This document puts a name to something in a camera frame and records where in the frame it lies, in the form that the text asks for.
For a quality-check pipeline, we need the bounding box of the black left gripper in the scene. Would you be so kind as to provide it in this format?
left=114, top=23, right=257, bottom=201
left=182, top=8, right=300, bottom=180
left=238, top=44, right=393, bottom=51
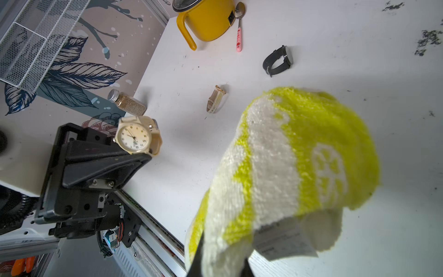
left=35, top=123, right=152, bottom=239

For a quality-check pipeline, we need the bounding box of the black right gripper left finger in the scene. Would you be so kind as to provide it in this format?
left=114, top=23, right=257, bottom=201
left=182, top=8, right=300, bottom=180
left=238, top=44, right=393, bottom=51
left=187, top=233, right=204, bottom=277

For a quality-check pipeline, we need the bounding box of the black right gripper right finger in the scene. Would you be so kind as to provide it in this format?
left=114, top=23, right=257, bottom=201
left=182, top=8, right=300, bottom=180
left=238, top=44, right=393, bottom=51
left=240, top=259, right=254, bottom=277

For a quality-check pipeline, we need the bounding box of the yellow-green white towel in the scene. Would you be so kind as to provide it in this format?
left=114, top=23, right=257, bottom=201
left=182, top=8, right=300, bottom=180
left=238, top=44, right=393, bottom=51
left=185, top=87, right=380, bottom=277

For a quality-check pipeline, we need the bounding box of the black wrist watch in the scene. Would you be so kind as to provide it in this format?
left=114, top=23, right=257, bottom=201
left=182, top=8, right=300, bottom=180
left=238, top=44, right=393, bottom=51
left=263, top=45, right=294, bottom=77

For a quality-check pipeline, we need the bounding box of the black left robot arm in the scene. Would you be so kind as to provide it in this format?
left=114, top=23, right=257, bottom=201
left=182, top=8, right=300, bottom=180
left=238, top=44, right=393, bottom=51
left=1, top=117, right=162, bottom=246

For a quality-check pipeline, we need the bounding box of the small glass spice jar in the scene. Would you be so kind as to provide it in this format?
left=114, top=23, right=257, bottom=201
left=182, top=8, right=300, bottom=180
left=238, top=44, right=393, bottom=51
left=107, top=89, right=147, bottom=116

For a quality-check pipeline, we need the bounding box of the yellow pot with lid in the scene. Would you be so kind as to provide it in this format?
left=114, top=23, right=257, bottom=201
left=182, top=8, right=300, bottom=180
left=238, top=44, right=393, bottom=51
left=172, top=0, right=235, bottom=51

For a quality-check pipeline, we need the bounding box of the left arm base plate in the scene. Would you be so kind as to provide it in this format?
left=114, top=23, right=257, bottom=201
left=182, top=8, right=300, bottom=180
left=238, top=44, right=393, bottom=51
left=96, top=194, right=142, bottom=258

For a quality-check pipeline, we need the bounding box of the white mesh wall shelf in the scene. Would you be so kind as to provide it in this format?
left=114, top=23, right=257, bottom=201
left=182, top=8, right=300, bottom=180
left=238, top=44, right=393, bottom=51
left=1, top=0, right=89, bottom=92

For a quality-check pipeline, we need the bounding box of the pink handled spoon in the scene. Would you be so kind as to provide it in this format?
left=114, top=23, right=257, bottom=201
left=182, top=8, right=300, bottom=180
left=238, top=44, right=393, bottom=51
left=234, top=2, right=246, bottom=53

